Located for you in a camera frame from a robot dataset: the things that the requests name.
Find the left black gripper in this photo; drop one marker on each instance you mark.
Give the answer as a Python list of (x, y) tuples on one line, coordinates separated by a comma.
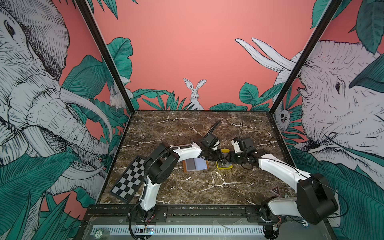
[(218, 156)]

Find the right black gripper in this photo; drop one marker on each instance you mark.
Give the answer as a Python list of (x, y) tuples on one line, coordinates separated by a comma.
[(233, 155)]

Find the yellow plastic card tray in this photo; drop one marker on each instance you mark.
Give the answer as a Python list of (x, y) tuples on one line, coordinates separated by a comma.
[(223, 163)]

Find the brown leather card holder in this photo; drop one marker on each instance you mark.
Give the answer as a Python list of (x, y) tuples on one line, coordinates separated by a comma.
[(201, 165)]

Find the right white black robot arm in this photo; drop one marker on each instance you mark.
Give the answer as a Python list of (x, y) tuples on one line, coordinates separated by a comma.
[(314, 200)]

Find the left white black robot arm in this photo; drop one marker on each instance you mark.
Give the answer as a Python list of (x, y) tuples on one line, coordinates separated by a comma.
[(160, 164)]

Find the red warning triangle sticker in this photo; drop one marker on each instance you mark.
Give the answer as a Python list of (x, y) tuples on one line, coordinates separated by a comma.
[(276, 191)]

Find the checkerboard calibration tag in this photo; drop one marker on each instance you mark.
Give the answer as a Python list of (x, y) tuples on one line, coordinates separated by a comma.
[(129, 183)]

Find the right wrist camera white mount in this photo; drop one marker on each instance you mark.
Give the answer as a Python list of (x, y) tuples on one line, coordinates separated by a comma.
[(236, 146)]

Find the white slotted cable duct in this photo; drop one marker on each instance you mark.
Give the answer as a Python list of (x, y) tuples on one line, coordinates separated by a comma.
[(176, 230)]

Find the black front mounting rail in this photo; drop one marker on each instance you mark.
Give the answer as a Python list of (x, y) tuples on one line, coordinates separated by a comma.
[(161, 213)]

